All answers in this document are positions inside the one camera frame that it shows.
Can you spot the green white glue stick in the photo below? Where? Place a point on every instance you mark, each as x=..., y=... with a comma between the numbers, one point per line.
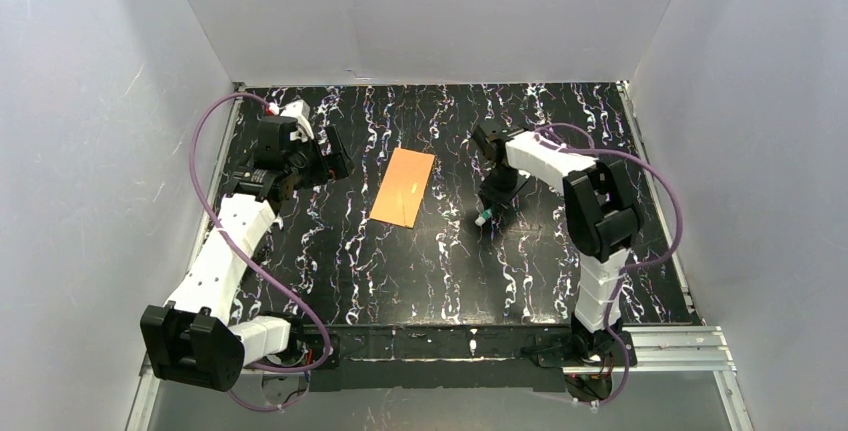
x=484, y=217

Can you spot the brown paper envelope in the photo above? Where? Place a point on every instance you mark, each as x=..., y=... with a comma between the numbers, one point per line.
x=402, y=189

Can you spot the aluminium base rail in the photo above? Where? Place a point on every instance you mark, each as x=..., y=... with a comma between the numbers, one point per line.
x=654, y=349

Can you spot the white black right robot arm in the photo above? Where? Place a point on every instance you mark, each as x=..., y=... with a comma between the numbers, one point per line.
x=601, y=213

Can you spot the silver open-end wrench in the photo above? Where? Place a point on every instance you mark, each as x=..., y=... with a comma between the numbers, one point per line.
x=277, y=223

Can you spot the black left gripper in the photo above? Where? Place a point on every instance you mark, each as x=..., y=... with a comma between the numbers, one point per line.
x=327, y=154

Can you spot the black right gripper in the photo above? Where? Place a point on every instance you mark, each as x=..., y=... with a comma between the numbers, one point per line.
x=501, y=188

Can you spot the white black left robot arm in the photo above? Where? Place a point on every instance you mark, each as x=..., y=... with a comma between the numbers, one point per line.
x=218, y=249

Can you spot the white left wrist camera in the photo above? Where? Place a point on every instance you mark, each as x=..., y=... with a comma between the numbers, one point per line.
x=297, y=112

